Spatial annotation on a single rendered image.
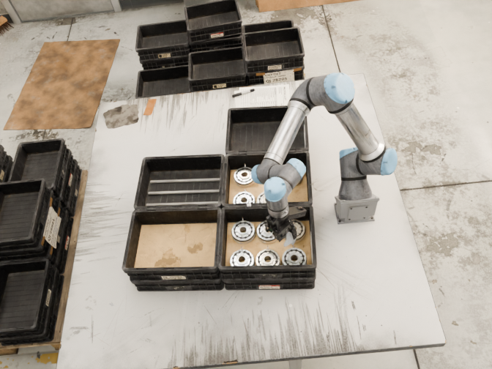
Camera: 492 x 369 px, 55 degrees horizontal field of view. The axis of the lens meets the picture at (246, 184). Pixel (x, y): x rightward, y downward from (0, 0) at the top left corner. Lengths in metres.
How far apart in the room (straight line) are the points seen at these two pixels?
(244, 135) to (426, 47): 2.28
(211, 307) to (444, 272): 1.50
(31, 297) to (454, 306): 2.37
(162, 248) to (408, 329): 1.09
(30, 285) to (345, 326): 1.79
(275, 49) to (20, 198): 1.93
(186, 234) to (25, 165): 1.53
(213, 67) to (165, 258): 1.81
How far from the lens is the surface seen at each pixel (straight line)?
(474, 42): 4.48
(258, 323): 2.08
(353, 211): 2.21
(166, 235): 2.18
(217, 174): 2.31
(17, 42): 5.16
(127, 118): 2.87
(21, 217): 2.98
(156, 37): 3.95
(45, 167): 3.30
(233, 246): 2.09
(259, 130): 2.47
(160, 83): 3.69
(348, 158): 2.14
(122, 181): 2.59
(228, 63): 3.57
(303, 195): 2.21
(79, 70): 4.51
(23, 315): 2.94
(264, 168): 1.76
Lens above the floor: 2.66
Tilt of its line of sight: 54 degrees down
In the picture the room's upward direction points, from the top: 9 degrees counter-clockwise
